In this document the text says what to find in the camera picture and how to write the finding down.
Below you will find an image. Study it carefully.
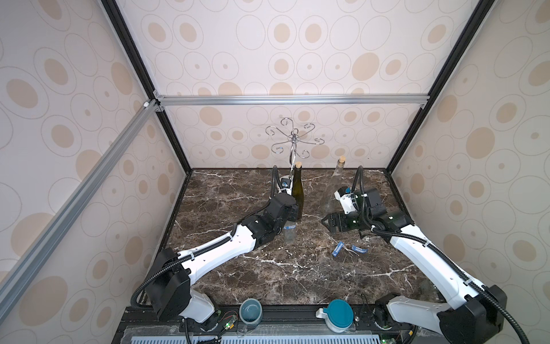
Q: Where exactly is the dark green wine bottle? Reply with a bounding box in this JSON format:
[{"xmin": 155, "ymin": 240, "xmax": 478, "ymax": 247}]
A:
[{"xmin": 292, "ymin": 161, "xmax": 305, "ymax": 222}]

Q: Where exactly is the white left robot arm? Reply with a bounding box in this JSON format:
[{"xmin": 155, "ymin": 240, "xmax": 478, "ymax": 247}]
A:
[{"xmin": 141, "ymin": 192, "xmax": 299, "ymax": 323}]

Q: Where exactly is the horizontal aluminium rail back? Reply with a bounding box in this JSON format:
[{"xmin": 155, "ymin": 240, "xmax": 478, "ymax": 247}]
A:
[{"xmin": 158, "ymin": 93, "xmax": 430, "ymax": 106}]

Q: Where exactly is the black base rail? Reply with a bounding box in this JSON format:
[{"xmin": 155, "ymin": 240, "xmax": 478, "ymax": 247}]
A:
[{"xmin": 113, "ymin": 304, "xmax": 418, "ymax": 343}]

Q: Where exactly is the teal lid white container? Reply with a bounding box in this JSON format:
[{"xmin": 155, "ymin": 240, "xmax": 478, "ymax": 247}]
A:
[{"xmin": 315, "ymin": 300, "xmax": 355, "ymax": 333}]

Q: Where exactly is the aluminium rail left side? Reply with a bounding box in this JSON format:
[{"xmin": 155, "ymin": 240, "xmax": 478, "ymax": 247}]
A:
[{"xmin": 1, "ymin": 99, "xmax": 160, "ymax": 322}]

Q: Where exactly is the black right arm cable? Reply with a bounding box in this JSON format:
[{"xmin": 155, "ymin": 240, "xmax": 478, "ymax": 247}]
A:
[{"xmin": 351, "ymin": 165, "xmax": 531, "ymax": 344}]

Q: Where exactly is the chrome glass rack stand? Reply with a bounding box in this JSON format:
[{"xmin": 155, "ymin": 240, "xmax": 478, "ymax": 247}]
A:
[{"xmin": 265, "ymin": 117, "xmax": 325, "ymax": 170}]

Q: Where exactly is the clear glass bottle cork stopper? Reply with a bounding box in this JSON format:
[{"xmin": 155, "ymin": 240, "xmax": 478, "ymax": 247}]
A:
[{"xmin": 321, "ymin": 156, "xmax": 346, "ymax": 214}]

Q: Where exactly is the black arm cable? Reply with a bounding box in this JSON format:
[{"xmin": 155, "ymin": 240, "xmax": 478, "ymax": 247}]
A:
[
  {"xmin": 351, "ymin": 165, "xmax": 531, "ymax": 344},
  {"xmin": 129, "ymin": 165, "xmax": 284, "ymax": 308}
]

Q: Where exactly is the clear bottle black cap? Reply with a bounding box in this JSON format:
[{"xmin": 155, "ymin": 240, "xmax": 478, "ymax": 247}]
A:
[{"xmin": 282, "ymin": 219, "xmax": 297, "ymax": 245}]

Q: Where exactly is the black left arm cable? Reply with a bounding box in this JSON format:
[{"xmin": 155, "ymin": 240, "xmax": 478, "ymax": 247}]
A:
[{"xmin": 129, "ymin": 165, "xmax": 284, "ymax": 308}]

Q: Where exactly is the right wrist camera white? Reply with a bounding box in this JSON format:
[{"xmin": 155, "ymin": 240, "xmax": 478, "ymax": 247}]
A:
[{"xmin": 334, "ymin": 186, "xmax": 358, "ymax": 215}]

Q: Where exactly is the grey teal cup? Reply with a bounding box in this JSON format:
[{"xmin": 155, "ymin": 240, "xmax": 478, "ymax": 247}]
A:
[{"xmin": 239, "ymin": 298, "xmax": 263, "ymax": 327}]

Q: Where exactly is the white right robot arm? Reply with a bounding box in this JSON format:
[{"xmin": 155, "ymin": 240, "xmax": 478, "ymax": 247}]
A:
[{"xmin": 323, "ymin": 186, "xmax": 507, "ymax": 343}]

